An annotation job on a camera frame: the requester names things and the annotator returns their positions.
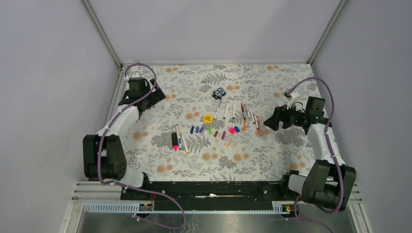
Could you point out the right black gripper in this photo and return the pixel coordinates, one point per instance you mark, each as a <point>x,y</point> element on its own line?
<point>280,114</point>

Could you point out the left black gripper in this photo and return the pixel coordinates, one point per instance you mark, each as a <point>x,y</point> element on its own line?
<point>157,96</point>

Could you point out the orange pen group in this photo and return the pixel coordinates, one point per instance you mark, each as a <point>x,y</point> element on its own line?
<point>259,124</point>

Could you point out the brown cap white pen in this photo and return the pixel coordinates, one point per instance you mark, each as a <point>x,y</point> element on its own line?
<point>251,116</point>

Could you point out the orange red pen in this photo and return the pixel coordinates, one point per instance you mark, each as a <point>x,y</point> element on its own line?
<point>243,112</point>

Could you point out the blue whiteboard marker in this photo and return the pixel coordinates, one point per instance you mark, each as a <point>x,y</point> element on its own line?
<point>178,137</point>

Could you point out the black pink highlighter marker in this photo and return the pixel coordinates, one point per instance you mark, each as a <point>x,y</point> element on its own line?
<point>175,143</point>

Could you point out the purple cap white pen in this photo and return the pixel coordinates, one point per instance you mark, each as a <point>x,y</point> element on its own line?
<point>233,116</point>

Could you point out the pink highlighter cap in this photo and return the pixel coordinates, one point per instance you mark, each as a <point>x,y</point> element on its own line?
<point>232,130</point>

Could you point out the orange tip white pen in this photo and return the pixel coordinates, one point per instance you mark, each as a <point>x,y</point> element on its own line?
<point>185,144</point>

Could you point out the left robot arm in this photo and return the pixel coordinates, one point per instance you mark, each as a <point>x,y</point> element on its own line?
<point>103,154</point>

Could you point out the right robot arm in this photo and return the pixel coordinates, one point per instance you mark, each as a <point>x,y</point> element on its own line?
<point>329,182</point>

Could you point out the yellow big blind chip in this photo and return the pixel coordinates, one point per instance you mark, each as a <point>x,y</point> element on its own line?
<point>208,119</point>

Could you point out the floral table mat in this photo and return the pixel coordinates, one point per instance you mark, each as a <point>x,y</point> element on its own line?
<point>244,156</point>

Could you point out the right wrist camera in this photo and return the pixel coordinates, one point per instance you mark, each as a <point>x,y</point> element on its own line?
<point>292,97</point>

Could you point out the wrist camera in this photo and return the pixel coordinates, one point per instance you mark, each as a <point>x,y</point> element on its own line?
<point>292,97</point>
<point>128,77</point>

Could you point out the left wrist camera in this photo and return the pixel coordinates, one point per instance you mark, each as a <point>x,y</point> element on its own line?
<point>128,77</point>

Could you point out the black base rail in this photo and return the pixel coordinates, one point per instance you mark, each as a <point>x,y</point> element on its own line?
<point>213,196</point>

